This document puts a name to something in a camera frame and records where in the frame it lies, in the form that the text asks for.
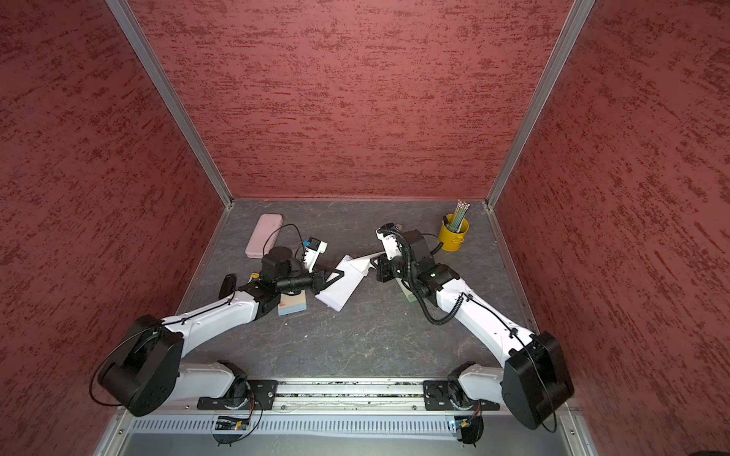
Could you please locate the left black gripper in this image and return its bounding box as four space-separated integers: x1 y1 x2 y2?
276 262 343 295

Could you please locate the purple grid memo pad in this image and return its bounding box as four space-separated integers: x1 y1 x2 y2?
316 256 365 312

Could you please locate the green memo pad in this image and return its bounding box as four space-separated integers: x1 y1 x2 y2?
397 280 417 303

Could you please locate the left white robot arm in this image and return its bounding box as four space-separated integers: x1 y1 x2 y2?
90 247 345 417

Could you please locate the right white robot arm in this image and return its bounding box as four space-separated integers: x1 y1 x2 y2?
372 223 574 429

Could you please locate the blue-edged beige memo pad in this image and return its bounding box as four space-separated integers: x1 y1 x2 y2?
278 292 307 317

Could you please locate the yellow pencil cup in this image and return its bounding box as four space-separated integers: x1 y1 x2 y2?
438 214 470 253

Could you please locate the bundle of pencils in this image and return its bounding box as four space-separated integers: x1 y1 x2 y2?
447 201 471 234

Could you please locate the pink pencil case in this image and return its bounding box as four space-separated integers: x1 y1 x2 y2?
245 214 283 260

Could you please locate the small black device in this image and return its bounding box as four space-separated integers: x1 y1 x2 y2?
219 274 237 299

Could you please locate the aluminium rail frame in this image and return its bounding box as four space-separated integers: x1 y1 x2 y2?
93 375 597 456

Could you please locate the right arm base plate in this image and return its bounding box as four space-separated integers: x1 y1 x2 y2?
422 380 500 412

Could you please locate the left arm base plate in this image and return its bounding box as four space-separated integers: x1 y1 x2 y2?
197 379 279 412

